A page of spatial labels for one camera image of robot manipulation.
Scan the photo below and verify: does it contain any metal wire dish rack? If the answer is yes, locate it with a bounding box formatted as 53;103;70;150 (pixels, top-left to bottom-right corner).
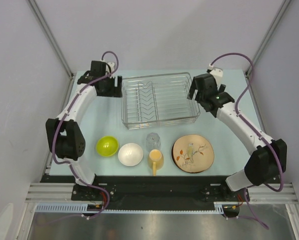
121;72;200;130

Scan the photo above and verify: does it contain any lime green bowl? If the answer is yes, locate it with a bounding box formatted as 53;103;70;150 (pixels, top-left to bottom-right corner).
95;135;119;157

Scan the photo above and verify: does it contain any beige bird plate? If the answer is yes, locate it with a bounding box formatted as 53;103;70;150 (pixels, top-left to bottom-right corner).
171;134;215;174

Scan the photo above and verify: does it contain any clear glass tumbler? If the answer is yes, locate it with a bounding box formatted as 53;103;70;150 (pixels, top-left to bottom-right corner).
145;132;161;152

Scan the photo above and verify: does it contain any white bowl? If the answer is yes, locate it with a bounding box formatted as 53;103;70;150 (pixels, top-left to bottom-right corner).
118;143;144;167

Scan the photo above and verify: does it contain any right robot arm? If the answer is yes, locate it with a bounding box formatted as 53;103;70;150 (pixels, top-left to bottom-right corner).
187;71;287;201

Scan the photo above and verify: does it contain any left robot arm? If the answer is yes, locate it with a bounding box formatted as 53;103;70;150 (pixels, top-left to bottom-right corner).
45;59;118;200

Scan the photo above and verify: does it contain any yellow mug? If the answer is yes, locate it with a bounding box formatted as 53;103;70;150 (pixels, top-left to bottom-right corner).
147;149;164;176

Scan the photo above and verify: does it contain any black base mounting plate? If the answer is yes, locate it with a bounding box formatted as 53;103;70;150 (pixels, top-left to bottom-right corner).
41;175;249;211

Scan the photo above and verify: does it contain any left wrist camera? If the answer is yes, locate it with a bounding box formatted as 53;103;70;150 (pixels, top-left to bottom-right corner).
105;62;116;73

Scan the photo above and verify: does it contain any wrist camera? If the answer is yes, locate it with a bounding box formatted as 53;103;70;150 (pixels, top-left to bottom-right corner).
105;62;116;73
207;64;224;86

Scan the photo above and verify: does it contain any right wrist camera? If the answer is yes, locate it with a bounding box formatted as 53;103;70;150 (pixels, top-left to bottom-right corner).
207;64;224;86

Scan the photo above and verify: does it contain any white cable duct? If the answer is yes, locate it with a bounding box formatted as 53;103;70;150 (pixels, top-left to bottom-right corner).
35;203;239;215

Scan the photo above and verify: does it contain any aluminium frame rail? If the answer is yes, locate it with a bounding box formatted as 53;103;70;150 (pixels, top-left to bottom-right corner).
24;182;77;204

